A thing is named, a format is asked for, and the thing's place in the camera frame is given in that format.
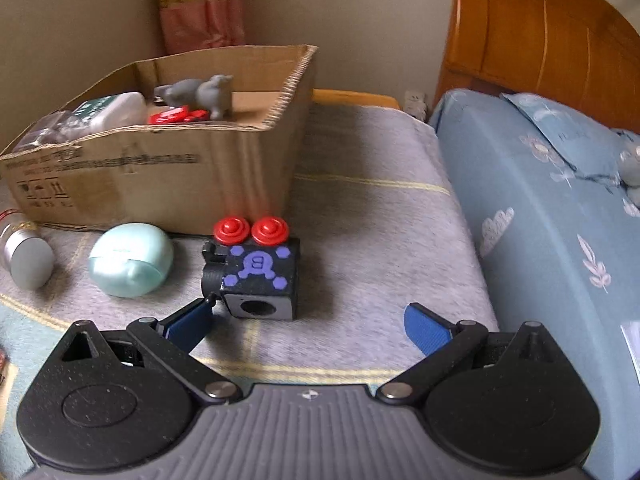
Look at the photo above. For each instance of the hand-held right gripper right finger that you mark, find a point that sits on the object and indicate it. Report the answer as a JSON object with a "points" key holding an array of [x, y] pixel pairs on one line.
{"points": [[427, 330]]}

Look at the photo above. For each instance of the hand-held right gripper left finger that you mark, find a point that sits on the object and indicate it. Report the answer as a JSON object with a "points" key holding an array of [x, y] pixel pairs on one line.
{"points": [[187, 325]]}

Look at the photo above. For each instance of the black cube toy red buttons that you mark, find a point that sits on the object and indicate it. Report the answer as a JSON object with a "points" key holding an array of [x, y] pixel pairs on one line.
{"points": [[260, 270]]}

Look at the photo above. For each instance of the brown cardboard box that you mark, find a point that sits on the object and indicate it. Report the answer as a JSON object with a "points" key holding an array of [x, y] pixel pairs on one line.
{"points": [[150, 175]]}

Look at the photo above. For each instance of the red plastic toy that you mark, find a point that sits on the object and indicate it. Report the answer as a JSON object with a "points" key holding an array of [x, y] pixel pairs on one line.
{"points": [[170, 116]]}

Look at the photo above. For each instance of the white green-label cotton swab container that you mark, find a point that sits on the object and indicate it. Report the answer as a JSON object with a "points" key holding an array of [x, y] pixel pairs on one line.
{"points": [[115, 107]]}

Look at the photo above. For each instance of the grey animal toy figure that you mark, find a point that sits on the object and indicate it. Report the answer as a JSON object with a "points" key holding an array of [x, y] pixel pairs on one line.
{"points": [[215, 95]]}

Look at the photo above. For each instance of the plain clear plastic jar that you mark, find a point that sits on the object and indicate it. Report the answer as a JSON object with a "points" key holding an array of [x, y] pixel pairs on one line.
{"points": [[50, 130]]}

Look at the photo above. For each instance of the mint green oval case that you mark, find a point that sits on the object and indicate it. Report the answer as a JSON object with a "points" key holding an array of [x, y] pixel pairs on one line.
{"points": [[130, 260]]}

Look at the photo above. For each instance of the blue floral bed sheet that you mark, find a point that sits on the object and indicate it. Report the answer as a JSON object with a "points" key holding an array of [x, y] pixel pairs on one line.
{"points": [[525, 270]]}

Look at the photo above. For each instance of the checked patchwork blanket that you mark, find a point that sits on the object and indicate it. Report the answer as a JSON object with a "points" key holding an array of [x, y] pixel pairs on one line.
{"points": [[375, 220]]}

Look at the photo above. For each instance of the clear bottle with silver cap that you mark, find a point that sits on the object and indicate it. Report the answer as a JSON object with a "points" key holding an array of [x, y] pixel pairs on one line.
{"points": [[30, 260]]}

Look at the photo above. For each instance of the blue floral pillow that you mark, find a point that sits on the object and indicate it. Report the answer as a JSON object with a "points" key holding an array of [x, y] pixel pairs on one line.
{"points": [[565, 130]]}

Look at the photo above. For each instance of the wooden bedside table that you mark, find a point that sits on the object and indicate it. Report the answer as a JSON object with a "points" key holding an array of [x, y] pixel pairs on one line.
{"points": [[350, 96]]}

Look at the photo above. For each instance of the grey plush toy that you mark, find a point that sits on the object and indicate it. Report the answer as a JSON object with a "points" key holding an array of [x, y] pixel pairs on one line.
{"points": [[631, 165]]}

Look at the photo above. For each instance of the wooden bed headboard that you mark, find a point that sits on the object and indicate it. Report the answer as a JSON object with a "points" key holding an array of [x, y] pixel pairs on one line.
{"points": [[525, 25]]}

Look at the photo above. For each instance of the pink patterned curtain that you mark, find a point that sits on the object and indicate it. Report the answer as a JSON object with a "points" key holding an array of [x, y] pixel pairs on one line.
{"points": [[200, 5]]}

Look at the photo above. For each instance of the white wall socket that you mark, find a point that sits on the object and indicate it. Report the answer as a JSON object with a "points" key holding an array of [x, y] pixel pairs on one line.
{"points": [[415, 105]]}

